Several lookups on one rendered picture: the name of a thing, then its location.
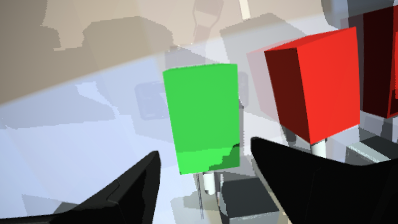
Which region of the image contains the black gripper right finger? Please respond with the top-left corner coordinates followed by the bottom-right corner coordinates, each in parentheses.
top-left (250, 137), bottom-right (398, 224)

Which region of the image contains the red tray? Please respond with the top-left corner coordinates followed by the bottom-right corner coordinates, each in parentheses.
top-left (363, 5), bottom-right (398, 119)

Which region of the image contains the red block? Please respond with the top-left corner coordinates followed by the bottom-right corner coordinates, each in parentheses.
top-left (264, 26), bottom-right (360, 158)

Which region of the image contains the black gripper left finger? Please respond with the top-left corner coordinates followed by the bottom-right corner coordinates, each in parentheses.
top-left (0, 150), bottom-right (162, 224)

